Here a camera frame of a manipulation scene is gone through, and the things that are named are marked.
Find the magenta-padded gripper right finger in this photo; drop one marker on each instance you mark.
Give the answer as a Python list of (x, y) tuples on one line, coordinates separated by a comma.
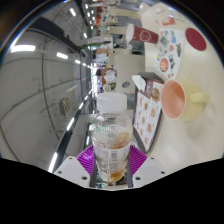
[(149, 170)]

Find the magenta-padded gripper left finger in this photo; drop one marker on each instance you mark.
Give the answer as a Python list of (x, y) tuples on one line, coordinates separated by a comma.
[(70, 171)]

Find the clear plastic drink bottle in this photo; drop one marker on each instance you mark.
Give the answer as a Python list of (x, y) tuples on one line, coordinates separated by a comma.
[(111, 133)]

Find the dark food tray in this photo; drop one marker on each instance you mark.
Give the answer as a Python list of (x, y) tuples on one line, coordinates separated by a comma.
[(146, 116)]

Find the ceiling air conditioner unit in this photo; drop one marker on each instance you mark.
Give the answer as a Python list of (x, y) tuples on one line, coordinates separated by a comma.
[(65, 106)]

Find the white napkin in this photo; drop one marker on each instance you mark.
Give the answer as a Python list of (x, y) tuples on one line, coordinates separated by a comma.
[(138, 82)]

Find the beige chairs group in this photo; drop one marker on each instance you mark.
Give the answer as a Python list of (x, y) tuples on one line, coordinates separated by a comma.
[(125, 71)]

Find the person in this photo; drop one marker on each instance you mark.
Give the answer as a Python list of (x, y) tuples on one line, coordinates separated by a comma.
[(108, 76)]

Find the colourful printed leaflet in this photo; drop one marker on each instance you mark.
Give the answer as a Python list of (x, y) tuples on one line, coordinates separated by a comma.
[(170, 50)]

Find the ceiling lights group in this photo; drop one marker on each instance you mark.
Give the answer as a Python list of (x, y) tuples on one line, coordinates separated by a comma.
[(22, 48)]

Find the red paper cup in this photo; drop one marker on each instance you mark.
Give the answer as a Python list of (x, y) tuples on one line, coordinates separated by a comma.
[(145, 34)]

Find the flat round red coaster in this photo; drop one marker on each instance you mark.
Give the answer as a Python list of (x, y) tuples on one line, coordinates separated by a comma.
[(196, 39)]

